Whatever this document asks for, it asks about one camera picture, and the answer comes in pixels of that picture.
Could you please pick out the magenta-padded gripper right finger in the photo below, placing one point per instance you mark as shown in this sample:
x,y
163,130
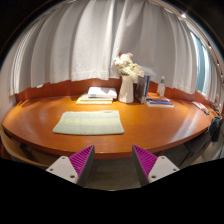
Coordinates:
x,y
161,166

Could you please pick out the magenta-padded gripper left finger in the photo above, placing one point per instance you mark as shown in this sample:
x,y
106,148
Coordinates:
x,y
63,166

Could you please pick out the pale green towel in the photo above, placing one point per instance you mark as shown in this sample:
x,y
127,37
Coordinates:
x,y
88,122

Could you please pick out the grey chair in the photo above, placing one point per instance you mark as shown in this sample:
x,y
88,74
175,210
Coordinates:
x,y
196,145

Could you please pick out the wooden chair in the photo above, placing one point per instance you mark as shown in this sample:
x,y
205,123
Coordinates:
x,y
20,151

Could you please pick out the blue flat book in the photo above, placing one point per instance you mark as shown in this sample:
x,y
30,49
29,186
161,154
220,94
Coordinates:
x,y
160,103

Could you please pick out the dark jacket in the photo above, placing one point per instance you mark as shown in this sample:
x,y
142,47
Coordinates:
x,y
215,128

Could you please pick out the yellow flat book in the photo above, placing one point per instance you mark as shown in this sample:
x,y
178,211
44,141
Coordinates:
x,y
90,102

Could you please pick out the small dark object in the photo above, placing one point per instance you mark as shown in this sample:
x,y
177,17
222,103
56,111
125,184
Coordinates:
x,y
207,112

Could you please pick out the red flat box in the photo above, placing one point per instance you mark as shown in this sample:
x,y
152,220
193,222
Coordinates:
x,y
199,105

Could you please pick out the clear bottle with green cap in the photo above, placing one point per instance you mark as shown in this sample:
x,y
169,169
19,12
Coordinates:
x,y
161,89

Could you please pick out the blue upright book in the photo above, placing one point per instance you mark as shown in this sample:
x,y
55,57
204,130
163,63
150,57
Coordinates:
x,y
147,85

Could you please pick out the dark upright book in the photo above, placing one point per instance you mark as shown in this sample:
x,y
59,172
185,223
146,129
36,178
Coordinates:
x,y
140,86

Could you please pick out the white flat book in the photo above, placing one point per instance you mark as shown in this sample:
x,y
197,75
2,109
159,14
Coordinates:
x,y
101,92

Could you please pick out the white ceramic vase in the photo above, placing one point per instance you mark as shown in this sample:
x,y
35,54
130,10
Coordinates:
x,y
126,90

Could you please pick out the white flower bouquet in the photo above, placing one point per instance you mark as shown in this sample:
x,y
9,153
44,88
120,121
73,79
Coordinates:
x,y
128,66

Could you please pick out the window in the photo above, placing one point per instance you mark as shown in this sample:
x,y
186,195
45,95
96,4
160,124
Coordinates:
x,y
200,63

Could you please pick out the white curtain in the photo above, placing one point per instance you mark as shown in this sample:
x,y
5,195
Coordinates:
x,y
100,40

